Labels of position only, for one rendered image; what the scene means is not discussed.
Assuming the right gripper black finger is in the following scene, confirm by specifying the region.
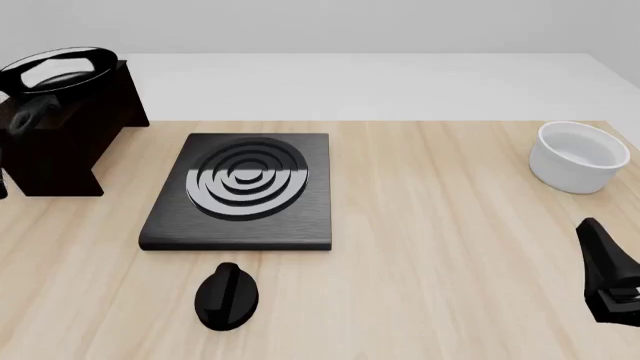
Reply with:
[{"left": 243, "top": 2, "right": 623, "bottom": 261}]
[
  {"left": 575, "top": 216, "right": 626, "bottom": 297},
  {"left": 605, "top": 231, "right": 640, "bottom": 288}
]

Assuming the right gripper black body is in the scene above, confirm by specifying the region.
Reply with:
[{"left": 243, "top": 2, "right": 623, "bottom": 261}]
[{"left": 584, "top": 276, "right": 640, "bottom": 324}]

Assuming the black frying pan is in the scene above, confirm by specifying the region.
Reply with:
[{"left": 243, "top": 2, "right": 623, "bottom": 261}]
[{"left": 0, "top": 45, "right": 122, "bottom": 137}]

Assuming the white round bowl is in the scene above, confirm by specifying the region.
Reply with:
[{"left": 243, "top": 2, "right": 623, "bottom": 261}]
[{"left": 528, "top": 120, "right": 632, "bottom": 195}]

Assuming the flat black stove plate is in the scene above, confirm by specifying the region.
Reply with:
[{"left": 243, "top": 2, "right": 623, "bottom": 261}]
[{"left": 138, "top": 132, "right": 335, "bottom": 254}]

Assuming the round black stove knob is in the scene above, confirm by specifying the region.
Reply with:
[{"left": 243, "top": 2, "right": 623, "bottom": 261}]
[{"left": 193, "top": 261, "right": 261, "bottom": 333}]

